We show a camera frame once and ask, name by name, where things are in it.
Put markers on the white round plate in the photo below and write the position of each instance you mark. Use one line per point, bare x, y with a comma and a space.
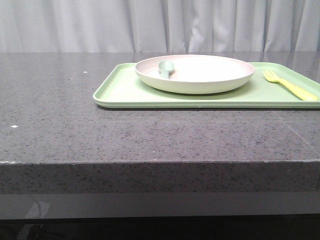
196, 74

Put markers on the yellow plastic fork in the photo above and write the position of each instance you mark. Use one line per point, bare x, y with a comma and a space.
302, 94

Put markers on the light green rectangular tray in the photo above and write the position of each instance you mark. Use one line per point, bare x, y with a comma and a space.
122, 89

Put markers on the pale green plastic spoon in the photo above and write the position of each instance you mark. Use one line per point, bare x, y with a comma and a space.
166, 68

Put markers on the grey pleated curtain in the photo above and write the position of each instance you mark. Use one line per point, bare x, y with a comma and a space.
159, 26

